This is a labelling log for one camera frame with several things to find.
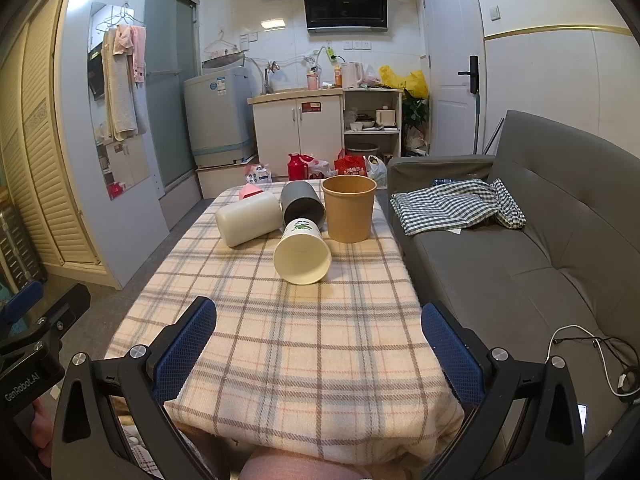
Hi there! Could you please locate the person's leg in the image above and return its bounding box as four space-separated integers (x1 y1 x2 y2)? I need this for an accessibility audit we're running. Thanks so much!
240 447 377 480

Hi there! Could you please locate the green checked cloth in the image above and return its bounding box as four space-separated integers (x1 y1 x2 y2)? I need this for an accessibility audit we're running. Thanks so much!
390 178 527 237

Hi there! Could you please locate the black cable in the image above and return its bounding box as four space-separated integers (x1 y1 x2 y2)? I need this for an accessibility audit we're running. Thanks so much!
564 335 640 403

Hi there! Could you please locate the louvered wardrobe door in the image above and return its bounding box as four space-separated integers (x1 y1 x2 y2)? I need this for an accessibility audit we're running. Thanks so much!
0 0 109 282

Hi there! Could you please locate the printed packet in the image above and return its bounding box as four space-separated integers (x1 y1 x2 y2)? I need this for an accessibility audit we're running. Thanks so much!
244 162 274 185

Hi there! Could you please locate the yellow plastic bag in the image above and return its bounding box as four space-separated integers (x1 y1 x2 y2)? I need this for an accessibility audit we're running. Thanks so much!
378 64 430 100

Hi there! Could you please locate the person's left hand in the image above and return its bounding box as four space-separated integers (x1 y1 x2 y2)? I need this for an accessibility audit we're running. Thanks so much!
31 399 55 450

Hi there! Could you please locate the black door handle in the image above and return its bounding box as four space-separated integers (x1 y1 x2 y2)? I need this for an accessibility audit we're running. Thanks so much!
457 55 480 95

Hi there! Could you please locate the green plant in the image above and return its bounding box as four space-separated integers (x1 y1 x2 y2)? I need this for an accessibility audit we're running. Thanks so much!
402 89 430 129

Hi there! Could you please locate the white electric kettle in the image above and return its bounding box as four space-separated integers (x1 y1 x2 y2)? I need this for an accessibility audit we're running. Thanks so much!
341 61 365 89

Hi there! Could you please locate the white plastic cup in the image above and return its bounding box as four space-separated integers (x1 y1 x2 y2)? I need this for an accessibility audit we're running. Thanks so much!
215 191 282 248

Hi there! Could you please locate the white sink cabinet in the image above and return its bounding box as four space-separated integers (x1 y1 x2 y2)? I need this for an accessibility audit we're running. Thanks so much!
248 89 346 181

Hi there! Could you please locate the white wall panel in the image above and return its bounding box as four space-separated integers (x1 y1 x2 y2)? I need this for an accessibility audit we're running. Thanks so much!
56 0 184 291

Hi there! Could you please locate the white open shelf unit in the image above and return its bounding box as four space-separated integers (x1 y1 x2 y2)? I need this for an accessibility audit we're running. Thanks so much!
342 87 404 161

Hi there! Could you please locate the red thermos jug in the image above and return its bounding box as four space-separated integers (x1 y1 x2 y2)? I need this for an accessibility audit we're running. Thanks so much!
287 153 314 182

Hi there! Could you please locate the beige towel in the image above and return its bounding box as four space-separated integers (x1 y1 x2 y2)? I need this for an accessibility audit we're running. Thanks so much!
101 27 139 142

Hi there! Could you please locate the wall mirror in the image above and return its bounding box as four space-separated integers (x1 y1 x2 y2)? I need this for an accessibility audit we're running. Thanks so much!
87 1 151 202

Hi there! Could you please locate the grey pot lid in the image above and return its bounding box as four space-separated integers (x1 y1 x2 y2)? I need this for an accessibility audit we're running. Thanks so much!
201 51 247 69

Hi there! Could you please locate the grey plastic cup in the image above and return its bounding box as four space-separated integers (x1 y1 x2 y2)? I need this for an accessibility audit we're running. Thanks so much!
279 180 327 229

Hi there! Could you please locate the wire clothes hanger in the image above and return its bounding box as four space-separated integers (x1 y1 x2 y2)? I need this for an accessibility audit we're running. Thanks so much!
97 3 146 31

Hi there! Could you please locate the mop handle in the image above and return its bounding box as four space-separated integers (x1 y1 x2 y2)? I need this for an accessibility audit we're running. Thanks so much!
472 91 484 156

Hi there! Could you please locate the brown paper cup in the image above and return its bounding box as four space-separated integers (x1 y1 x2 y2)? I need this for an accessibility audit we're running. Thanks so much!
320 175 378 245

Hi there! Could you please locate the white paper cup green print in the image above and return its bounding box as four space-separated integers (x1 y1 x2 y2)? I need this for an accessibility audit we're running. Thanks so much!
273 217 333 286

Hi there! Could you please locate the frosted glass door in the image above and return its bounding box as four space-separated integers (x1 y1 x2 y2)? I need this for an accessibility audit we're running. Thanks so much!
145 0 201 196

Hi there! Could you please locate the red plastic bag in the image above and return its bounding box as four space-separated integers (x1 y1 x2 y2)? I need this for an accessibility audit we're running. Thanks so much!
334 149 369 178

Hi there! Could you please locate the grey washing machine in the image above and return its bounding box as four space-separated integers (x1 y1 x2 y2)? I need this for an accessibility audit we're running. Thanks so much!
182 66 259 169

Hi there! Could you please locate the pink towel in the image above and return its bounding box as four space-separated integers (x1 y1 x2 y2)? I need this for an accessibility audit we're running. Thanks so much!
112 24 147 85

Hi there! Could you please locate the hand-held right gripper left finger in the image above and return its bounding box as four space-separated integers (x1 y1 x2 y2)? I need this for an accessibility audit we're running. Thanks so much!
51 296 218 480

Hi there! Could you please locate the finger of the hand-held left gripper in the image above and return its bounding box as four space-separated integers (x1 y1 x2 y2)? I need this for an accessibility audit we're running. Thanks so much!
36 283 92 347
0 280 45 327

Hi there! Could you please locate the white door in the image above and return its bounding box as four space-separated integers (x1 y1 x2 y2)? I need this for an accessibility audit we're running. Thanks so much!
419 0 486 157

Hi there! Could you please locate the grey sofa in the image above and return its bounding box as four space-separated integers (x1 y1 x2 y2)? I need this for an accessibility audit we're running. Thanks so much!
387 109 640 468

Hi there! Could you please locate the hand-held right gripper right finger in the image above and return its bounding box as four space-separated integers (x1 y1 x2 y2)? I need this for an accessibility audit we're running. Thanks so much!
421 301 586 480

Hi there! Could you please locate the white cable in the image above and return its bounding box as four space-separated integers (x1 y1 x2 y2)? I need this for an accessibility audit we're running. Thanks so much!
547 324 640 402

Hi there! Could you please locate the plaid tablecloth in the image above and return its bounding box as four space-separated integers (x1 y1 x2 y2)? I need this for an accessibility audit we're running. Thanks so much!
102 178 469 463

